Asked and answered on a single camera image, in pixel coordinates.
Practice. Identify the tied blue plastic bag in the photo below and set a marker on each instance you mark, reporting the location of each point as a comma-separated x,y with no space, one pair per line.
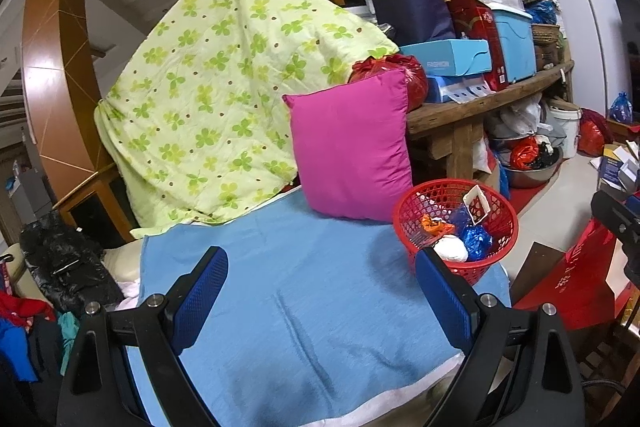
620,109

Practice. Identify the metal basin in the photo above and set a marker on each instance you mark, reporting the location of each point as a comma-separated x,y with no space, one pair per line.
525,177

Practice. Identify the small red plastic bag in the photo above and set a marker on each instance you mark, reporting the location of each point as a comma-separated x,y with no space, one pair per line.
524,154

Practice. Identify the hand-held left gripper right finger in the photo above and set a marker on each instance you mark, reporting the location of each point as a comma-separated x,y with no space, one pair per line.
445,302

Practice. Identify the black puffer jacket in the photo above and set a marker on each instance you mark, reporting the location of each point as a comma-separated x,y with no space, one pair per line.
65,267

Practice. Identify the white bucket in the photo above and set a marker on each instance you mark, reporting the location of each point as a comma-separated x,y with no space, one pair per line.
567,132

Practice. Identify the red and blue jacket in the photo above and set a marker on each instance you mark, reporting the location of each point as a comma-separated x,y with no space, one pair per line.
15,337

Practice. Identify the red paper bag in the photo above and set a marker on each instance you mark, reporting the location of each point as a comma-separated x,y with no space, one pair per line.
580,277

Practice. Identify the red plastic sack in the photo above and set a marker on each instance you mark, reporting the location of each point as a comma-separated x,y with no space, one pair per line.
592,134

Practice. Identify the teal jacket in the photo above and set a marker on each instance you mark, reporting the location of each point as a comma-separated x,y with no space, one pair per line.
67,332

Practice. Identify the red plastic mesh basket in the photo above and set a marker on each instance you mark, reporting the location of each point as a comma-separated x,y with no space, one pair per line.
415,207

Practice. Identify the white plastic bag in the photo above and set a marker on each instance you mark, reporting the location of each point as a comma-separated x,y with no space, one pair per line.
525,112

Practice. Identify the curved wooden pillar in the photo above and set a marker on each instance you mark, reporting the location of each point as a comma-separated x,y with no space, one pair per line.
55,82

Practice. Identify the blue storage bin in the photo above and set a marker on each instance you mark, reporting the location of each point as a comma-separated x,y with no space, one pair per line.
517,47

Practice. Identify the magenta pillow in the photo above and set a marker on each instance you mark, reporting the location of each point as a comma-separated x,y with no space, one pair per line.
350,147

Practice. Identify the brown cardboard sheet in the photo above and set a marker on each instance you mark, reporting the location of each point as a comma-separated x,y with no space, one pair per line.
537,264

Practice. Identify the tall red carton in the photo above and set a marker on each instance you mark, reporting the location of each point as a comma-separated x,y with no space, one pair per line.
480,27

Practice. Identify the shiny red plastic bag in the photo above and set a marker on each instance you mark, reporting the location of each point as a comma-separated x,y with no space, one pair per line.
415,82

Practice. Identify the white plastic ball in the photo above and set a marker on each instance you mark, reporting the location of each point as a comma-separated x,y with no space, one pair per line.
450,249

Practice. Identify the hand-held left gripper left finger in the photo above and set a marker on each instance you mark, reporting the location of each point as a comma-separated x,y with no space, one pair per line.
200,302

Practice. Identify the blue plastic bag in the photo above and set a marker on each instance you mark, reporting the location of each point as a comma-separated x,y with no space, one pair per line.
475,239
620,109

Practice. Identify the blue tissue pack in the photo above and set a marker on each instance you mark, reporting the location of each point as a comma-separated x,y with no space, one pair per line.
450,89

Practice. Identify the green clover print quilt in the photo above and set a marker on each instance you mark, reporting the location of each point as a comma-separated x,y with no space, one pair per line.
210,107

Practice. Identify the wooden cabinet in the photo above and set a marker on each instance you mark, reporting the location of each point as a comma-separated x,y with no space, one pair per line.
85,187

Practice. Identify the white orange carton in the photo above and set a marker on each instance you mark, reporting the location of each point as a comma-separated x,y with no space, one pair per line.
479,202

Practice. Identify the wicker basket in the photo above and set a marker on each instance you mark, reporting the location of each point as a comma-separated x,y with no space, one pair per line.
546,36

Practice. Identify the orange red plastic bag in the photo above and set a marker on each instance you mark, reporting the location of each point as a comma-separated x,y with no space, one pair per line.
430,226

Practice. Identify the light blue cardboard box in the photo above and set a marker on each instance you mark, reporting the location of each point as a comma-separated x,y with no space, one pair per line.
450,59

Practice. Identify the red floor mat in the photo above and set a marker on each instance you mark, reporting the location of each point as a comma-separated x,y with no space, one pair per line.
530,202

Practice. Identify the light blue blanket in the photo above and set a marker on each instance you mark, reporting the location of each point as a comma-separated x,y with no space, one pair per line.
300,297

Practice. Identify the navy cardboard box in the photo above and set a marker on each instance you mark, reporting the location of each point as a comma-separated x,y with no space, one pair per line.
612,167

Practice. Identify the wooden bench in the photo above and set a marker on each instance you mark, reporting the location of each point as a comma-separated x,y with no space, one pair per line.
450,117

